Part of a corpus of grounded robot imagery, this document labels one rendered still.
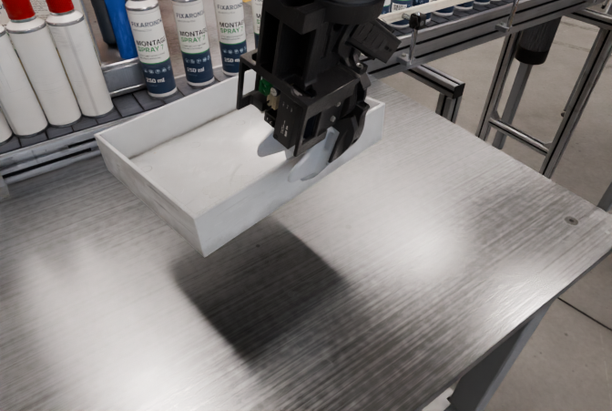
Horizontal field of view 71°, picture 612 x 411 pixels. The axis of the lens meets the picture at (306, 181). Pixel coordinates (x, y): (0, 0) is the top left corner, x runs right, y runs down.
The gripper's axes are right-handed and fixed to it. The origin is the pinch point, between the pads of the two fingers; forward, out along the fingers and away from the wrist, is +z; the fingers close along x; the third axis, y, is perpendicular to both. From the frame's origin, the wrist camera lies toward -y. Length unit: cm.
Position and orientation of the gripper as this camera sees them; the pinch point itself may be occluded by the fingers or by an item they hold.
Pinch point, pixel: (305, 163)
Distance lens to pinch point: 45.1
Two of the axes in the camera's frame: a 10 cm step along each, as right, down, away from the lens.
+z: -1.8, 6.4, 7.5
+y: -6.7, 4.8, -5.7
